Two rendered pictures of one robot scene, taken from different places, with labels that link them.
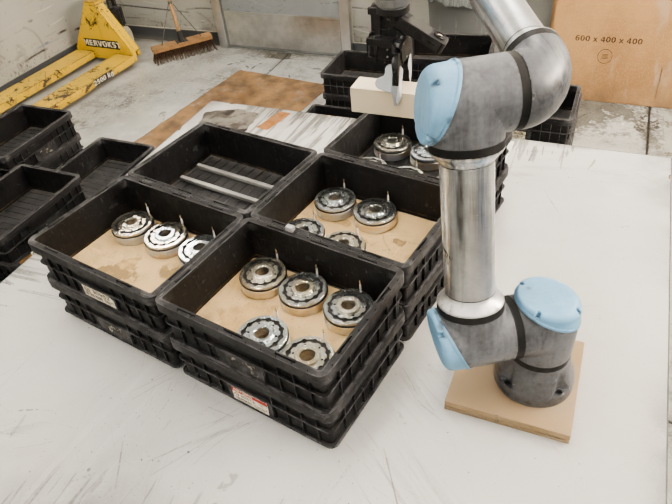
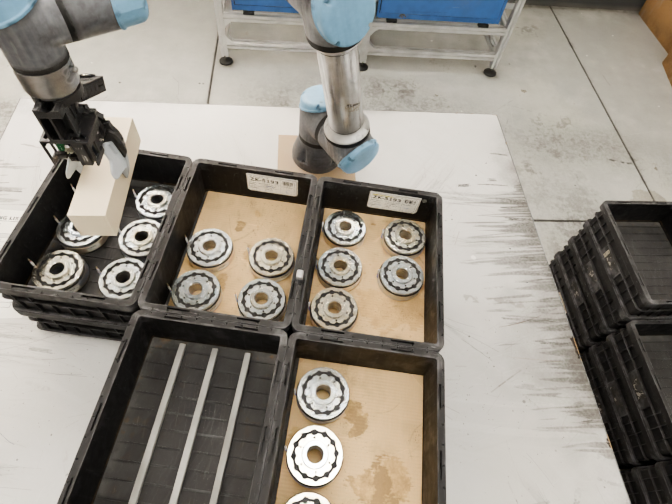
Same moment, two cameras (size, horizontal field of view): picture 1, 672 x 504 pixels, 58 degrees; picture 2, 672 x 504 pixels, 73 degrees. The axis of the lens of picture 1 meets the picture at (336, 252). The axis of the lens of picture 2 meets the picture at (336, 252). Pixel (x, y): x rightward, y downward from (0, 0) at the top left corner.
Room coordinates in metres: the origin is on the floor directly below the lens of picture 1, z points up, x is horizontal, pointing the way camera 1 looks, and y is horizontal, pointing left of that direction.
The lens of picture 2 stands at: (1.24, 0.49, 1.74)
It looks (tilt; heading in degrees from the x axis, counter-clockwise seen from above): 57 degrees down; 233
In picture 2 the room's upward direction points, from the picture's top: 9 degrees clockwise
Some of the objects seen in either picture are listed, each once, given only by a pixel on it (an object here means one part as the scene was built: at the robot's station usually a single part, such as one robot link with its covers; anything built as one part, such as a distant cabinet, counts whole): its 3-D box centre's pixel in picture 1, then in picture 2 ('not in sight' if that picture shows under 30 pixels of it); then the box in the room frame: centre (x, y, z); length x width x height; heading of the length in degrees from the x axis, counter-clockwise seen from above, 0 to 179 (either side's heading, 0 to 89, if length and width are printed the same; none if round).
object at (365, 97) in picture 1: (403, 99); (108, 173); (1.29, -0.20, 1.07); 0.24 x 0.06 x 0.06; 63
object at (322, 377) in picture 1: (280, 289); (373, 256); (0.86, 0.12, 0.92); 0.40 x 0.30 x 0.02; 54
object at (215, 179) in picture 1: (227, 182); (187, 435); (1.34, 0.26, 0.87); 0.40 x 0.30 x 0.11; 54
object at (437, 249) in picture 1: (359, 224); (239, 249); (1.10, -0.06, 0.87); 0.40 x 0.30 x 0.11; 54
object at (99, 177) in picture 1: (110, 199); not in sight; (2.17, 0.93, 0.31); 0.40 x 0.30 x 0.34; 153
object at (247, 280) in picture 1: (262, 273); (334, 308); (0.98, 0.16, 0.86); 0.10 x 0.10 x 0.01
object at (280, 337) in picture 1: (262, 335); (401, 275); (0.80, 0.16, 0.86); 0.10 x 0.10 x 0.01
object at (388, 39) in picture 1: (390, 33); (70, 121); (1.30, -0.17, 1.23); 0.09 x 0.08 x 0.12; 63
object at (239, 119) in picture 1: (225, 119); not in sight; (2.00, 0.34, 0.71); 0.22 x 0.19 x 0.01; 63
